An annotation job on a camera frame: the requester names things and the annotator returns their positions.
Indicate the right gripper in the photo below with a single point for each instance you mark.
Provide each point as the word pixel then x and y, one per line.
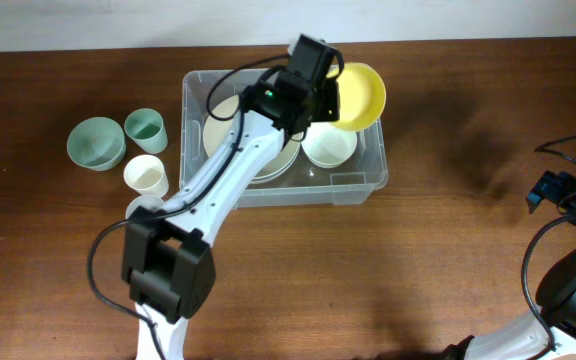
pixel 551 187

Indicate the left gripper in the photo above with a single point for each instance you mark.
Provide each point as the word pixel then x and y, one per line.
pixel 332 109

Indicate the beige bowl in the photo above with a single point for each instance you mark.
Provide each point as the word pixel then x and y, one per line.
pixel 276 174
pixel 215 131

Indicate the white small bowl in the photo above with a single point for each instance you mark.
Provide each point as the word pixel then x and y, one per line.
pixel 327 146

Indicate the yellow small bowl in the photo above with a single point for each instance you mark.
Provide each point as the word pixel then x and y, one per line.
pixel 362 96

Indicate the mint green cup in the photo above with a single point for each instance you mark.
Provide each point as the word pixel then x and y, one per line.
pixel 146 128

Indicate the cream white cup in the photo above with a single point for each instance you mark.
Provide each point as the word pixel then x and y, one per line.
pixel 146 174

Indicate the mint green small bowl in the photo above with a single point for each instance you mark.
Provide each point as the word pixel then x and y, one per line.
pixel 97 144

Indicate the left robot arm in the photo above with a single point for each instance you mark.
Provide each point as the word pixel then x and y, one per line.
pixel 167 261

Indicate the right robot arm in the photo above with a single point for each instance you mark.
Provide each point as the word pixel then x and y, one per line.
pixel 548 329

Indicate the clear plastic storage bin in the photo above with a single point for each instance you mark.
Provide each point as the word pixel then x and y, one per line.
pixel 303 183

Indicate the grey translucent cup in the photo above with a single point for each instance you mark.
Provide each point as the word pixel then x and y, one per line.
pixel 147 202

